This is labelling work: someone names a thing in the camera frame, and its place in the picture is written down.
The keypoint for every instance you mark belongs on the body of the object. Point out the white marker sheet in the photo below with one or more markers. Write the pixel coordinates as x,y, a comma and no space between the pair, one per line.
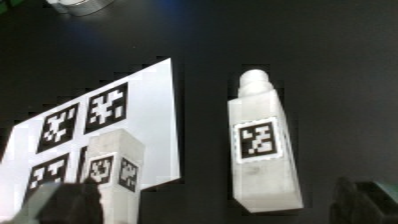
130,105

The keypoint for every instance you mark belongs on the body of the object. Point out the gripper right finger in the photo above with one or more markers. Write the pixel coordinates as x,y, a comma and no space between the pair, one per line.
364,202

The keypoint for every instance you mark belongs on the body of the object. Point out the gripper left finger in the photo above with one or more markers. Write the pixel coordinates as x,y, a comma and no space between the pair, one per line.
73,206

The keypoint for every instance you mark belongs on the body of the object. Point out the white leg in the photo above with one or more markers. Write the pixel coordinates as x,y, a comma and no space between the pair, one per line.
265,179
114,170

